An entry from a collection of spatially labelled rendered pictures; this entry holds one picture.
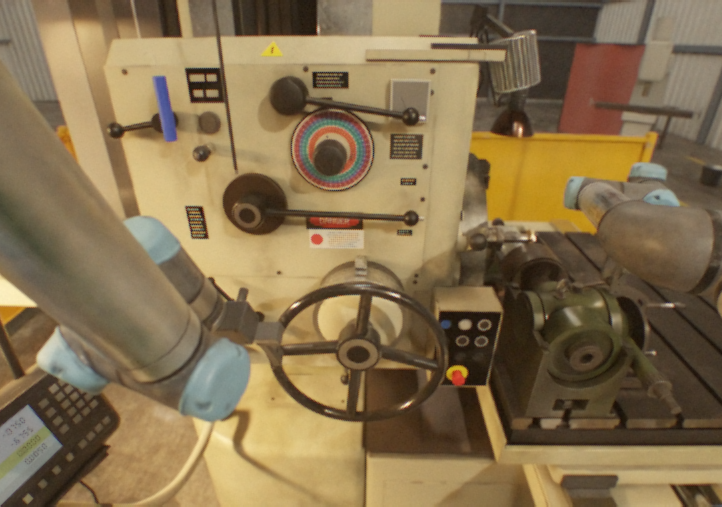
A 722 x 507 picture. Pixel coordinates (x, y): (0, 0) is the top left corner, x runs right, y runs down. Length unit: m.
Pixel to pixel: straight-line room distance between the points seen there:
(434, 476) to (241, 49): 1.48
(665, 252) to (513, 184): 3.05
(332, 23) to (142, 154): 0.80
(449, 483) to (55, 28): 2.16
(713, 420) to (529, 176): 2.56
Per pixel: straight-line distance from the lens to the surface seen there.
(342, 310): 0.92
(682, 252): 0.63
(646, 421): 1.39
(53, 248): 0.28
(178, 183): 1.00
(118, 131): 0.98
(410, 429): 1.63
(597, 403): 1.28
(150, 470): 2.48
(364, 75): 0.86
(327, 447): 1.60
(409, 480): 1.70
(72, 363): 0.49
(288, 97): 0.82
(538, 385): 1.16
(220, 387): 0.39
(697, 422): 1.48
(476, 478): 1.72
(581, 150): 3.76
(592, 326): 1.11
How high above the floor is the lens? 1.89
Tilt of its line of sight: 28 degrees down
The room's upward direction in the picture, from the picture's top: straight up
